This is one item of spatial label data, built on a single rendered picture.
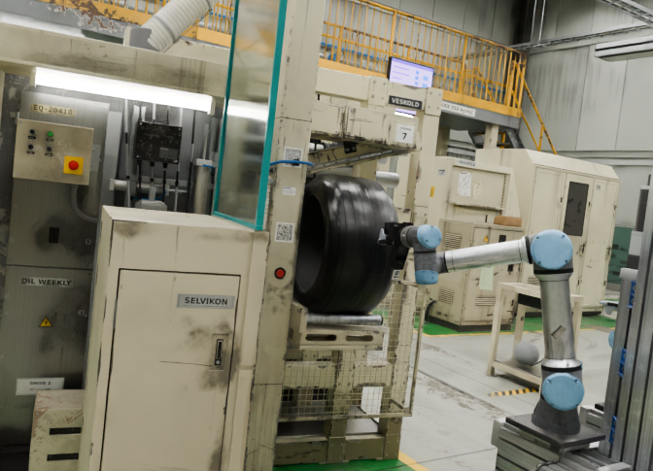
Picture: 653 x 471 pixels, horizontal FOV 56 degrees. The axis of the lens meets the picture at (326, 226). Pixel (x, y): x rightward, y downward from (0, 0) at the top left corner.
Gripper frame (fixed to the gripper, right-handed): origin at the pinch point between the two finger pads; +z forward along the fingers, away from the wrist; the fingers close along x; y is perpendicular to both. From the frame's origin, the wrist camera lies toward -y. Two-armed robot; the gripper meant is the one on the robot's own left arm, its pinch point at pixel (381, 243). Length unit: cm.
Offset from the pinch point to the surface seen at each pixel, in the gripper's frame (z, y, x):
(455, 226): 394, 43, -303
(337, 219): 5.5, 7.7, 15.8
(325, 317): 18.2, -29.4, 13.0
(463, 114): 633, 250, -473
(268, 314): 26, -30, 34
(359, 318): 18.2, -29.5, -1.7
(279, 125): 18, 42, 37
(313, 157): 57, 39, 7
